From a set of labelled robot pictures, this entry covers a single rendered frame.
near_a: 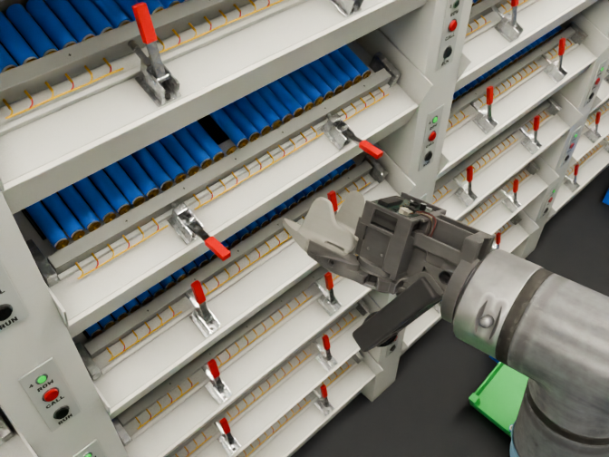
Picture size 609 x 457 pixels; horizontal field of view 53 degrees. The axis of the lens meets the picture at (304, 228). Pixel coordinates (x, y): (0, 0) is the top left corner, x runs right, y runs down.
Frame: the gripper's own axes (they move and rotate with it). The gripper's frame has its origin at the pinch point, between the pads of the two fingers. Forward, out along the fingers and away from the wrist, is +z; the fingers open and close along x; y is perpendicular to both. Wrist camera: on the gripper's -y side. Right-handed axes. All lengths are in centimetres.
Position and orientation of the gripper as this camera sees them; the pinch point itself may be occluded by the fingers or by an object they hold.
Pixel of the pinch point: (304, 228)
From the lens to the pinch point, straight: 67.9
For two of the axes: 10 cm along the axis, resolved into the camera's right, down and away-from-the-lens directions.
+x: -6.3, 1.6, -7.6
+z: -7.5, -3.8, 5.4
